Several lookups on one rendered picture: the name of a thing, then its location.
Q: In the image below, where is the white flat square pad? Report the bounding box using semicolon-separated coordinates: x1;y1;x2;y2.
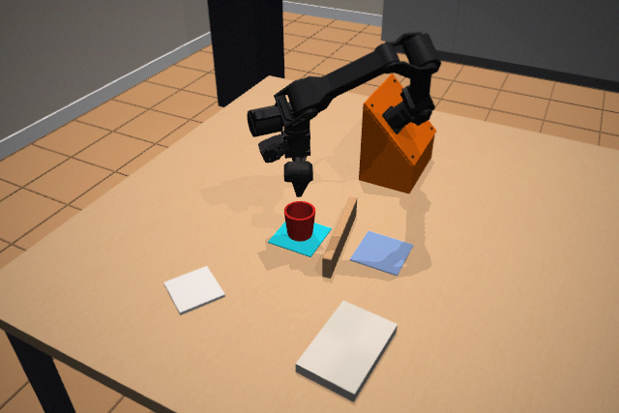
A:
164;266;225;314

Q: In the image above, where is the dark brown flat bar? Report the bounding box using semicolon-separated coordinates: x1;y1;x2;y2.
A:
322;196;357;279

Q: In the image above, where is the red cup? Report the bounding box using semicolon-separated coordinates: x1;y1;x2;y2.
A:
284;201;315;242

